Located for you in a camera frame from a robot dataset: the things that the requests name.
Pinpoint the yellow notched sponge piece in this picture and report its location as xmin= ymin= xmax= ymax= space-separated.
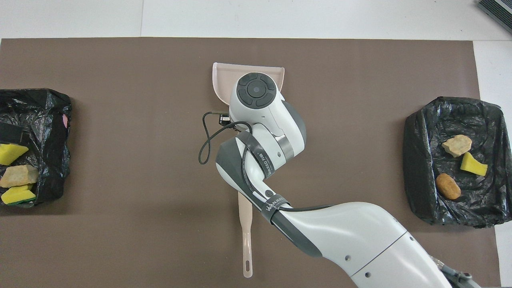
xmin=0 ymin=144 xmax=29 ymax=166

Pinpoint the brown oval sponge chunk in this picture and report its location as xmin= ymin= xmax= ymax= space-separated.
xmin=435 ymin=173 xmax=461 ymax=200

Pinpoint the small yellow sponge piece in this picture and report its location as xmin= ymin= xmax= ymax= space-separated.
xmin=460 ymin=152 xmax=488 ymax=177

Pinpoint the black bag lined bin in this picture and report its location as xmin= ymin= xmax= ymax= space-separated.
xmin=403 ymin=96 xmax=512 ymax=228

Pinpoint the pale rounded sponge chunk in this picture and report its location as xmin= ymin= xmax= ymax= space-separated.
xmin=442 ymin=134 xmax=472 ymax=157

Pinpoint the yellow sponge with green layer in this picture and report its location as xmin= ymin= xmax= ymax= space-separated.
xmin=1 ymin=184 xmax=37 ymax=206

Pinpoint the grey ribbed device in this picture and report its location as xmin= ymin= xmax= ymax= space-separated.
xmin=477 ymin=0 xmax=512 ymax=34

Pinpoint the beige plastic dustpan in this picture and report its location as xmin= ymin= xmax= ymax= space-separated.
xmin=212 ymin=62 xmax=285 ymax=107

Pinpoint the brown table mat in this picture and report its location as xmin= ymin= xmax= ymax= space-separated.
xmin=0 ymin=38 xmax=501 ymax=288

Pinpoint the beige brush with black bristles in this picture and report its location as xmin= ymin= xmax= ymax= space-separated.
xmin=238 ymin=191 xmax=254 ymax=279

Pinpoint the black bag bin pink mark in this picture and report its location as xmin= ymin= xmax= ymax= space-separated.
xmin=0 ymin=88 xmax=72 ymax=208

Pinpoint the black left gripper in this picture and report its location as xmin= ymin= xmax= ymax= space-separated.
xmin=0 ymin=122 xmax=25 ymax=145

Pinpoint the orange striped sponge chunk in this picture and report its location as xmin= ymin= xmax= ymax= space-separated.
xmin=0 ymin=164 xmax=40 ymax=188

